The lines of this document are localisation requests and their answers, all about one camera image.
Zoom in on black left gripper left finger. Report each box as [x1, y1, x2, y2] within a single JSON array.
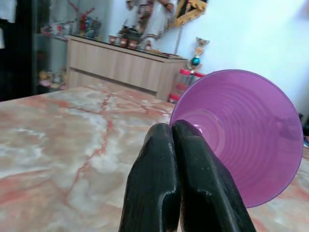
[[118, 123, 180, 232]]

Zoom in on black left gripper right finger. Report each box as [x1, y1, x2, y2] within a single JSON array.
[[171, 120, 257, 232]]

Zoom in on purple plastic cup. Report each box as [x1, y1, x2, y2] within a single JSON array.
[[169, 69, 304, 208]]

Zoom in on red and clear stand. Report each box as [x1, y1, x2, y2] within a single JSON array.
[[168, 68, 206, 104]]

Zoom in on light wood sideboard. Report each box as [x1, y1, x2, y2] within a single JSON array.
[[67, 35, 188, 102]]

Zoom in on colourful trophy with blue ball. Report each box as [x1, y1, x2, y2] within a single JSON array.
[[186, 37, 210, 73]]

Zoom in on pastel plush toys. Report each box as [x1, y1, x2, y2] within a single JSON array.
[[38, 69, 68, 88]]

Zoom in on white robed figurine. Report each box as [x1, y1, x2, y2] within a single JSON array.
[[131, 0, 177, 42]]

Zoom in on colourful figurine cluster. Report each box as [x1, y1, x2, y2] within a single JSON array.
[[41, 1, 102, 39]]

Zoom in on black glass display cabinet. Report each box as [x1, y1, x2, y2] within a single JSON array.
[[0, 0, 70, 102]]

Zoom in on gold ornate picture frame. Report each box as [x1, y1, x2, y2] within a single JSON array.
[[168, 0, 207, 29]]

